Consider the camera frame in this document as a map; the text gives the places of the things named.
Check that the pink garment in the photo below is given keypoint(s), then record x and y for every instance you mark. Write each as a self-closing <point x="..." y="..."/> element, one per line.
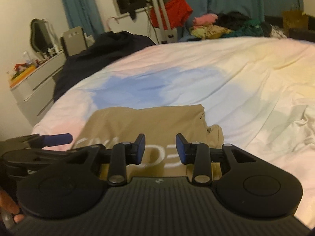
<point x="205" y="20"/>

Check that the beige patterned garment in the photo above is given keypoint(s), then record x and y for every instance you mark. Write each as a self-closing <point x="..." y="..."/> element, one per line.
<point x="209" y="32"/>

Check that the brown paper bag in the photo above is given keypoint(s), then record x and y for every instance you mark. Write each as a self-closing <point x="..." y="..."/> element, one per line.
<point x="295" y="19"/>

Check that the green garment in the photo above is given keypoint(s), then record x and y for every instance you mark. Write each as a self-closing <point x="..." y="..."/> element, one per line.
<point x="251" y="28"/>

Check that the person's left hand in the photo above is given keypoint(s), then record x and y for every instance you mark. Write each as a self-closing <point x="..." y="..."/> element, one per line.
<point x="8" y="204"/>

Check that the grey tripod stand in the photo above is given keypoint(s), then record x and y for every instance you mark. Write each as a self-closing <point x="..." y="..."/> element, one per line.
<point x="166" y="32"/>

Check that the red garment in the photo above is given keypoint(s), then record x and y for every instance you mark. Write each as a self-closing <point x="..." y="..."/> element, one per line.
<point x="178" y="12"/>

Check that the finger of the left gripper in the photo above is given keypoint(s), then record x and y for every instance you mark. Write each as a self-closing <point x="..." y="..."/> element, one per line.
<point x="41" y="141"/>

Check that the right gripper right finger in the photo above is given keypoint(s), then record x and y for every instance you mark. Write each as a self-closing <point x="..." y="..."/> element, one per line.
<point x="197" y="154"/>

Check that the blue left curtain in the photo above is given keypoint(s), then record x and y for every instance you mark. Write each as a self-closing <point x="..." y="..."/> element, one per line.
<point x="85" y="14"/>

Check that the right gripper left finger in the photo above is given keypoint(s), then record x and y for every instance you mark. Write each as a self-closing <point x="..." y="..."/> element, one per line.
<point x="123" y="154"/>

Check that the black white patterned garment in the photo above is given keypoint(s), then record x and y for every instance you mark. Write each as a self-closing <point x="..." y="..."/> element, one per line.
<point x="277" y="32"/>

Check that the grey chair back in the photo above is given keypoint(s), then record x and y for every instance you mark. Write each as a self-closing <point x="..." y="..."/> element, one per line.
<point x="73" y="41"/>

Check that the pastel bed duvet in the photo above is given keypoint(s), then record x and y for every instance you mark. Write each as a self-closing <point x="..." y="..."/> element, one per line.
<point x="259" y="90"/>

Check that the black garment on pile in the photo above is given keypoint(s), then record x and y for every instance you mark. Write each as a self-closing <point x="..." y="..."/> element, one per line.
<point x="232" y="20"/>

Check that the black framed mirror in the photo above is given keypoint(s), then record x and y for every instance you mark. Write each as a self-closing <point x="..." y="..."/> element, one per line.
<point x="41" y="38"/>

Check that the white dresser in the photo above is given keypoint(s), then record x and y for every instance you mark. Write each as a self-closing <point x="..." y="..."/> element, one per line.
<point x="34" y="94"/>

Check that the orange items on dresser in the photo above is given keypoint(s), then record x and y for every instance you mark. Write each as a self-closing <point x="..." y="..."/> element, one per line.
<point x="19" y="73"/>

